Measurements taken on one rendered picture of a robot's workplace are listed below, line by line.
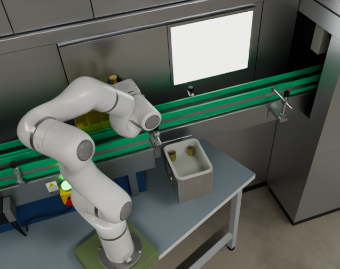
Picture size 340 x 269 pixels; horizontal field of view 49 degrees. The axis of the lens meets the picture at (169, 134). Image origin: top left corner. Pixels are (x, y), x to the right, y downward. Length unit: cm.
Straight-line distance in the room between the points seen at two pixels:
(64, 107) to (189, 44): 87
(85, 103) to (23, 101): 77
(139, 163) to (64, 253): 52
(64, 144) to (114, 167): 76
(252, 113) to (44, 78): 101
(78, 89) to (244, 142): 153
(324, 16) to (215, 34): 48
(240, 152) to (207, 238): 64
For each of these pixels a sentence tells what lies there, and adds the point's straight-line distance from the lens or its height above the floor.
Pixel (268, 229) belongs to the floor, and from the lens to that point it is 270.
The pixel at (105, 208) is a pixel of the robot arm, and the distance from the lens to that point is 125.
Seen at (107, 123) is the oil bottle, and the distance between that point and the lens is 169.
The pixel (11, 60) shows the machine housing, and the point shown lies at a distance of 168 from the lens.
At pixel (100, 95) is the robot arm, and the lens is 108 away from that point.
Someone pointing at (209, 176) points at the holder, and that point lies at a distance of 167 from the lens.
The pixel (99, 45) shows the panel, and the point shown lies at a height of 146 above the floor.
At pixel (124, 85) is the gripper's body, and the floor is 139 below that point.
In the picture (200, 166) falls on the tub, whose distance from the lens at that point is 174.
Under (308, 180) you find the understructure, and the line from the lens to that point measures 232.
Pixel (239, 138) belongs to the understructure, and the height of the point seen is 63.
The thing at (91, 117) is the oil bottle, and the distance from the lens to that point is 165.
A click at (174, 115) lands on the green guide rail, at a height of 111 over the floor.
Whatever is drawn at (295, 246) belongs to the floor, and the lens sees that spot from 267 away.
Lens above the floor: 224
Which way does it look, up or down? 43 degrees down
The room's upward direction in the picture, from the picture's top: 4 degrees counter-clockwise
